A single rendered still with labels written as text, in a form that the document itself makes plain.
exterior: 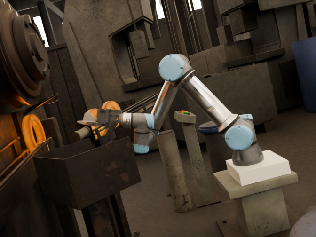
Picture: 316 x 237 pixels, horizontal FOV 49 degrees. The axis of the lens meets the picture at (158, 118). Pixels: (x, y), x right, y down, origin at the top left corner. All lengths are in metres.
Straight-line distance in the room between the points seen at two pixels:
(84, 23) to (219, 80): 1.77
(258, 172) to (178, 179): 0.71
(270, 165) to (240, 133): 0.23
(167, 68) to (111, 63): 2.73
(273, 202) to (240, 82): 2.21
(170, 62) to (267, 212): 0.83
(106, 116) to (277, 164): 0.81
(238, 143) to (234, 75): 2.26
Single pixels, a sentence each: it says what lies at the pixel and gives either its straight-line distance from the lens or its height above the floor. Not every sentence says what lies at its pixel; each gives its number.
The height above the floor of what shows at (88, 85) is 0.98.
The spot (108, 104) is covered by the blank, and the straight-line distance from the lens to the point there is 2.10.
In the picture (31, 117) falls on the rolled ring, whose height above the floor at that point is 0.83.
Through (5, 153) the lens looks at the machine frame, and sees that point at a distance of 1.47.
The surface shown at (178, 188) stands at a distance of 2.24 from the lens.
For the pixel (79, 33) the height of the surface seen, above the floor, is 1.61.
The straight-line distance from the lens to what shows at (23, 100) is 1.52.
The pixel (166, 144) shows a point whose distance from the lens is 2.17.
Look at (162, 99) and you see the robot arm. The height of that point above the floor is 0.75.
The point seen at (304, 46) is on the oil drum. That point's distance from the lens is 4.44.
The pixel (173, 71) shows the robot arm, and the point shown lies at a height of 0.87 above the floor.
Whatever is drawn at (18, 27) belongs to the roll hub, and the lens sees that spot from 1.52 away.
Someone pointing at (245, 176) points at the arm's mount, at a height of 0.34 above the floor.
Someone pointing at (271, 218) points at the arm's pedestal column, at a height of 0.10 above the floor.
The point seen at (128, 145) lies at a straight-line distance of 1.00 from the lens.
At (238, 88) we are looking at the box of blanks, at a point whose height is 0.55.
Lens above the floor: 0.86
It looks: 6 degrees down
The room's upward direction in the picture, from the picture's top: 14 degrees counter-clockwise
